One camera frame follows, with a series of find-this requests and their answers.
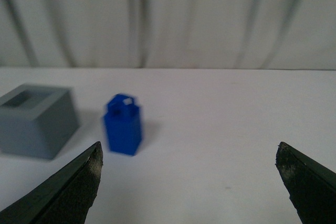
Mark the white curtain backdrop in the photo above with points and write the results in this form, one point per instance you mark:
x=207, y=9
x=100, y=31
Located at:
x=220, y=34

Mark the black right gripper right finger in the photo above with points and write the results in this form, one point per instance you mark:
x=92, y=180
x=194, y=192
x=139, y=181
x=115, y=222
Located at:
x=311, y=186

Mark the gray square base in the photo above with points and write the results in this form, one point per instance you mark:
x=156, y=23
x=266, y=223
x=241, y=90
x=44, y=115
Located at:
x=37, y=121

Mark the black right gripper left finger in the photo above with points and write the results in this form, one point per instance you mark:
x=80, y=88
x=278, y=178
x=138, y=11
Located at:
x=65, y=197

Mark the blue plastic part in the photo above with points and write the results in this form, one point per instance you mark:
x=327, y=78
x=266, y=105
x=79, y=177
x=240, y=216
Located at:
x=123, y=124

